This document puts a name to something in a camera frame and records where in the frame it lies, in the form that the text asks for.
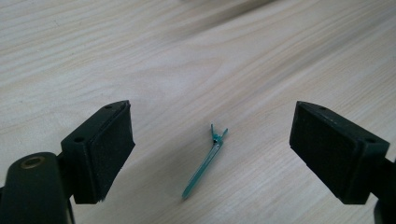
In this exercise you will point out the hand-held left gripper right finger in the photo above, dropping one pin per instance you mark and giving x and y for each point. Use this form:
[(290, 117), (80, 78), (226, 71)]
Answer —
[(337, 155)]

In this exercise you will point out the green hair clip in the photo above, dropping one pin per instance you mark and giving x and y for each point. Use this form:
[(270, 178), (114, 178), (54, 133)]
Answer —
[(205, 163)]

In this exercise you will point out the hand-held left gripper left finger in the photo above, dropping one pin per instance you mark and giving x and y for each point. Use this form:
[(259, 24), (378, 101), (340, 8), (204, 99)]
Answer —
[(99, 155)]

